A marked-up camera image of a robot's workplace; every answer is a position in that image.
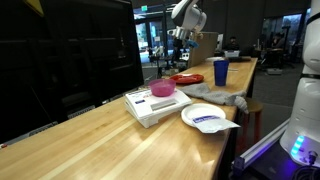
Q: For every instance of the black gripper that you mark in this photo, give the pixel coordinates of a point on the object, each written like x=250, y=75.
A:
x=179, y=43

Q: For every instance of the blue plastic cup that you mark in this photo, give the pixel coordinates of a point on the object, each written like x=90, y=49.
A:
x=221, y=73

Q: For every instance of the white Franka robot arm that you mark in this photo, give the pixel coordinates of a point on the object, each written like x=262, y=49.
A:
x=306, y=100

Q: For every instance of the red plate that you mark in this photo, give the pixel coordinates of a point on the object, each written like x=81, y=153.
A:
x=187, y=78

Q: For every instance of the white paper plate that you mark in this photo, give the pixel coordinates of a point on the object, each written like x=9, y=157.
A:
x=200, y=110

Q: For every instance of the brown cardboard board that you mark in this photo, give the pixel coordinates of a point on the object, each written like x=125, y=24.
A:
x=203, y=50

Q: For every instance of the white paper stack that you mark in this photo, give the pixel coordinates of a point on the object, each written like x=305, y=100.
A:
x=215, y=59

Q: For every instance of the pink plastic bowl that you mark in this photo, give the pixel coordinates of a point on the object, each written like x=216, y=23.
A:
x=161, y=87

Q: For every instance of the green exit sign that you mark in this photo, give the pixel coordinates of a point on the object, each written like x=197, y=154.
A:
x=144, y=7

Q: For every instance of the white plastic bin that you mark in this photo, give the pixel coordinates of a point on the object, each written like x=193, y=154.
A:
x=232, y=53

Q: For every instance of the black marker pen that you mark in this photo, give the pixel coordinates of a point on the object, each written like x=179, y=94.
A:
x=233, y=69

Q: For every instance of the grey knitted cloth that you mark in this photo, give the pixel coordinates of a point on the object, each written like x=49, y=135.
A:
x=213, y=95

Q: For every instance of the white digital scale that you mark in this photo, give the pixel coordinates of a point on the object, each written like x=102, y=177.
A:
x=150, y=106

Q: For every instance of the white blue labelled packet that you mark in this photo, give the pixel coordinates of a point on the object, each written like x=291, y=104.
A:
x=213, y=123

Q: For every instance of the wooden stool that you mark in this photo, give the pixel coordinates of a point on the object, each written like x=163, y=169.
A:
x=253, y=106

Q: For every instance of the large black monitor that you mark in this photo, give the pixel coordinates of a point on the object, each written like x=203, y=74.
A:
x=66, y=56

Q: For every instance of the aluminium rail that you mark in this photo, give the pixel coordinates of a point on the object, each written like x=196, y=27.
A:
x=260, y=146

